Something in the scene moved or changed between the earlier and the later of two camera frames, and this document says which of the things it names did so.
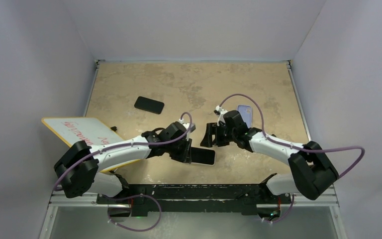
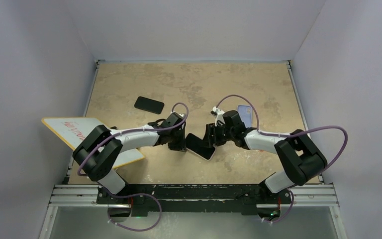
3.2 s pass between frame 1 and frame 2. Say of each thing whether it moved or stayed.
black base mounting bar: stayed
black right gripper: stayed
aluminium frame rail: stayed
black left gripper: moved
